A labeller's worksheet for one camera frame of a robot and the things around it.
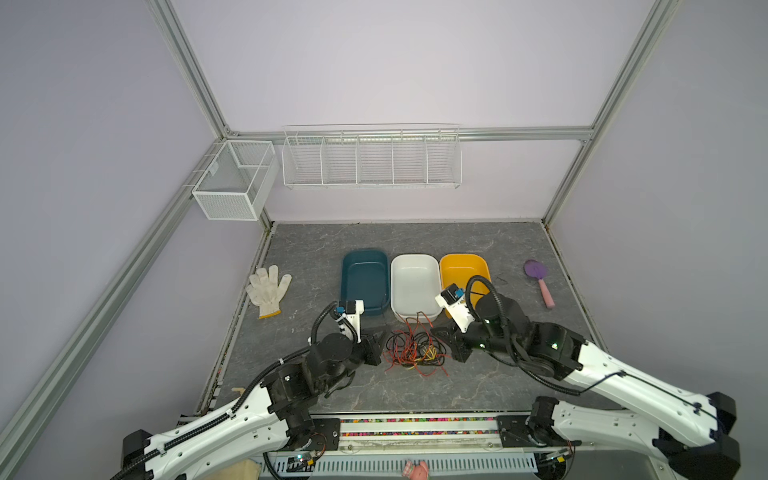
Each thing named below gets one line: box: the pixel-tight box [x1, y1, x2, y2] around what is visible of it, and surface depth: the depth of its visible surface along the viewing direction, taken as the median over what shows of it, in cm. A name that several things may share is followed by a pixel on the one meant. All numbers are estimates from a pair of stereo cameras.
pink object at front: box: [402, 459, 429, 480], surface depth 68 cm
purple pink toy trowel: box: [524, 259, 555, 309], surface depth 104 cm
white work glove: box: [245, 265, 292, 319], surface depth 104 cm
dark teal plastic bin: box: [340, 249, 390, 316], surface depth 105 cm
